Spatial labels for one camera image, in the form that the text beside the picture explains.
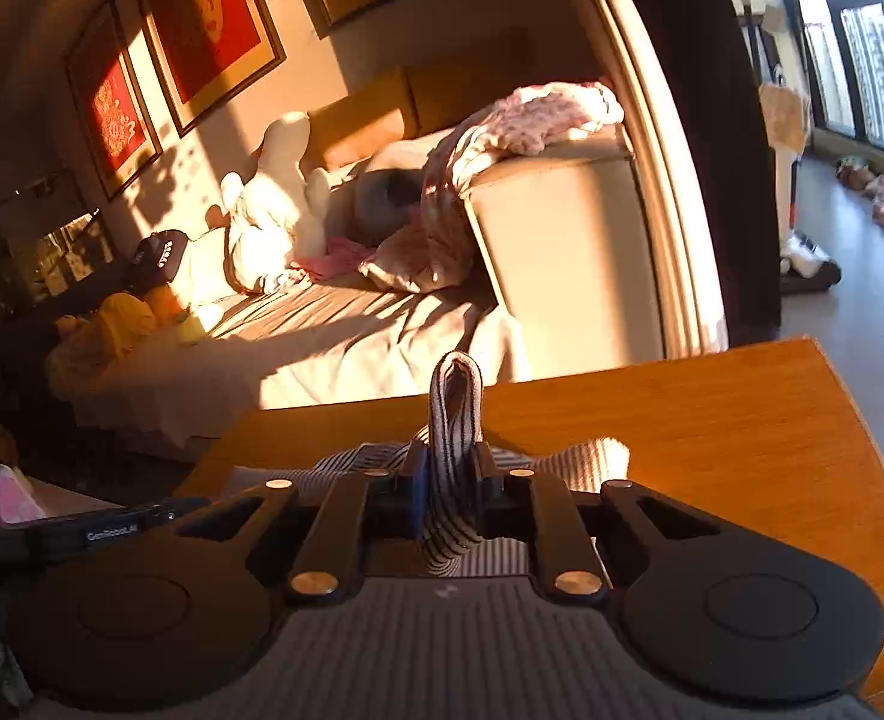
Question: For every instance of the beige sofa with cover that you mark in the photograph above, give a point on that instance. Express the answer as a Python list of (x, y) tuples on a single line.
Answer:
[(563, 277)]

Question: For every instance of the white upright vacuum cleaner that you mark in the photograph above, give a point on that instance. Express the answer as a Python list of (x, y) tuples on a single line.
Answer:
[(779, 66)]

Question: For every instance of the red framed picture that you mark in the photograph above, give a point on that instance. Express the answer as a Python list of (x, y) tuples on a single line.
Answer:
[(207, 51), (111, 108)]

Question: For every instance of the yellow plush toy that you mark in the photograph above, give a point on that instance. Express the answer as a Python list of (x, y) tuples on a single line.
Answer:
[(90, 345)]

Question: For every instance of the striped grey knit garment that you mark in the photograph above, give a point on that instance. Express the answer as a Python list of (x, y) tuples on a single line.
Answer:
[(451, 545)]

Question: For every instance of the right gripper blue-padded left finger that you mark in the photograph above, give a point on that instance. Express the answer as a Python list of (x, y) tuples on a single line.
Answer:
[(357, 510)]

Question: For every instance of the white plush toy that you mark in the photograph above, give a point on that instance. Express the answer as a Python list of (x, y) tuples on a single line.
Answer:
[(272, 227)]

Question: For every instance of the black cap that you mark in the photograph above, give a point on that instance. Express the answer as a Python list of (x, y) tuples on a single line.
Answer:
[(156, 261)]

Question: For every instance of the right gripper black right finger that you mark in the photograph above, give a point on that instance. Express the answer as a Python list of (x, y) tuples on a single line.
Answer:
[(538, 509)]

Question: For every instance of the grey neck pillow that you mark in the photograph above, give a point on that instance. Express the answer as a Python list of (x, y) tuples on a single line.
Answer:
[(383, 203)]

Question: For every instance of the pink floral blanket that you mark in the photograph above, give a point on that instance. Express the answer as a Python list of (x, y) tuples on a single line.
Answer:
[(436, 249)]

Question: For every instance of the pink cloth on sofa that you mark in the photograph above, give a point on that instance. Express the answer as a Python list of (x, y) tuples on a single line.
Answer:
[(342, 258)]

